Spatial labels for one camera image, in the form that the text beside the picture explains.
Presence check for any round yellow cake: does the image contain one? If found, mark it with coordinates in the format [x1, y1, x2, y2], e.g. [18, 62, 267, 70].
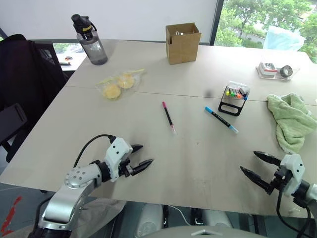
[117, 73, 136, 90]
[102, 84, 122, 100]

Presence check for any marker set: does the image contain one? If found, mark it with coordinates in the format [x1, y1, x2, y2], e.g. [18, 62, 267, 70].
[217, 80, 251, 118]

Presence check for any clear plastic tray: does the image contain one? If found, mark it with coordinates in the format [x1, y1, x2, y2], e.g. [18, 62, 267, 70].
[255, 55, 301, 81]

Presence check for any black tape roll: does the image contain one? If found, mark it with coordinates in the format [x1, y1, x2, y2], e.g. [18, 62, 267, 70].
[280, 64, 294, 77]

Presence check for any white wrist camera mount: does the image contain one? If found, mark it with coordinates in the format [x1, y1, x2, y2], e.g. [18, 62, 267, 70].
[104, 137, 133, 183]
[279, 153, 306, 198]

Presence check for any green towel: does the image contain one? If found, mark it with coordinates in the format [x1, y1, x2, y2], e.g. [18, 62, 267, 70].
[266, 92, 314, 154]

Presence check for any blue marker pen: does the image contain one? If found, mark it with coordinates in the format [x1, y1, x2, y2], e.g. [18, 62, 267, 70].
[204, 106, 240, 135]

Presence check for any red and white small box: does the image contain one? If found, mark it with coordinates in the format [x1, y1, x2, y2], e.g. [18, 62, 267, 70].
[258, 61, 278, 75]

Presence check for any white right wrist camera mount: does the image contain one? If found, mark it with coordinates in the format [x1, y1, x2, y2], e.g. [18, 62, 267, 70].
[279, 153, 306, 198]

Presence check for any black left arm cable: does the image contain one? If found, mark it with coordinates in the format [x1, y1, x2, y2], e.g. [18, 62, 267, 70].
[73, 134, 115, 170]

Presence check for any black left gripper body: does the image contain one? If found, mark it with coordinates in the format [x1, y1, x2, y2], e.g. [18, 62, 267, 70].
[118, 157, 136, 178]

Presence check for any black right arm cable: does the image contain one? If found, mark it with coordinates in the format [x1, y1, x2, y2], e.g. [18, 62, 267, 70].
[275, 190, 312, 238]

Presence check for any brown cardboard box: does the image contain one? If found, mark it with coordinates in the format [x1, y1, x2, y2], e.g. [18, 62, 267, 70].
[165, 22, 203, 66]

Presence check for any dark window frame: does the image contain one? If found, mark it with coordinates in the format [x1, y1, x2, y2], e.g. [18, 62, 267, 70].
[210, 0, 225, 47]

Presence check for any pink marker pen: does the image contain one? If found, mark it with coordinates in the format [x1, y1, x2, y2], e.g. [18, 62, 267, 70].
[162, 101, 177, 136]

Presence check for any white thin cable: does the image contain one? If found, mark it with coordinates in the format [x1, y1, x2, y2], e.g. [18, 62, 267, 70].
[167, 204, 192, 227]

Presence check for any black office chair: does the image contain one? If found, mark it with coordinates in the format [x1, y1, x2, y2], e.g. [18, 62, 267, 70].
[0, 34, 70, 163]

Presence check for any red floor tape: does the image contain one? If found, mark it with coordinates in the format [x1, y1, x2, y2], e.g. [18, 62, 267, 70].
[0, 195, 23, 234]

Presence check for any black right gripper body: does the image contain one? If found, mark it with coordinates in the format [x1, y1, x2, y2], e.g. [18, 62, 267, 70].
[267, 166, 294, 196]

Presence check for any grey water bottle black lid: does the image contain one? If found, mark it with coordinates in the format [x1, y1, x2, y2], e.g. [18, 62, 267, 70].
[71, 13, 108, 66]

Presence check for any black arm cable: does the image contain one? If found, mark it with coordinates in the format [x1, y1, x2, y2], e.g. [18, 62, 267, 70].
[73, 134, 115, 170]
[275, 190, 312, 238]

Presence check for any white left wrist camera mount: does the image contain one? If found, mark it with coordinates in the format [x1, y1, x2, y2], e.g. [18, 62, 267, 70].
[104, 137, 133, 183]

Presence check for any light blue plastic bag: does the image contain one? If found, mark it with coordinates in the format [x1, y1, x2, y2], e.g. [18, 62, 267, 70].
[263, 25, 306, 53]

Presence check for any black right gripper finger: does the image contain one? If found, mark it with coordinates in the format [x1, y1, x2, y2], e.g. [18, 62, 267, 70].
[253, 151, 283, 167]
[240, 166, 272, 196]

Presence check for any clear plastic snack bag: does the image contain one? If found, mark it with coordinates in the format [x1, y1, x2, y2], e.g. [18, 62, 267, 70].
[95, 68, 147, 101]

